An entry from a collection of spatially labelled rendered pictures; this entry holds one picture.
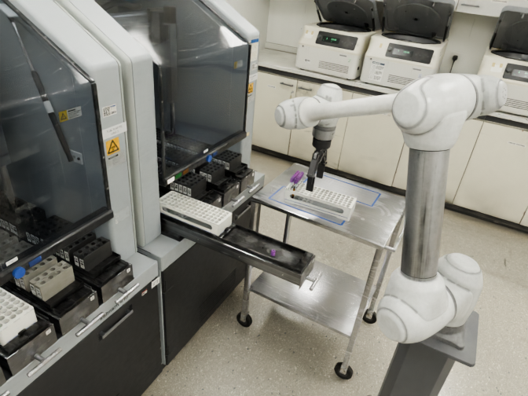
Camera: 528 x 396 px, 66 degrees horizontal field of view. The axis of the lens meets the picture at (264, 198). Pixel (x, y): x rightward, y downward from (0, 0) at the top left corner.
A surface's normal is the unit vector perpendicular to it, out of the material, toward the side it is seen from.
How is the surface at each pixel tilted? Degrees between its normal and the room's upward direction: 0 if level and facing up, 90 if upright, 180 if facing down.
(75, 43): 29
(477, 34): 90
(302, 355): 0
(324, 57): 90
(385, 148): 90
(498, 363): 0
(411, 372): 90
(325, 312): 0
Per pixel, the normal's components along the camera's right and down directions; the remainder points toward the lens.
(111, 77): 0.88, 0.31
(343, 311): 0.09, -0.85
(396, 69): -0.46, 0.42
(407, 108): -0.82, 0.13
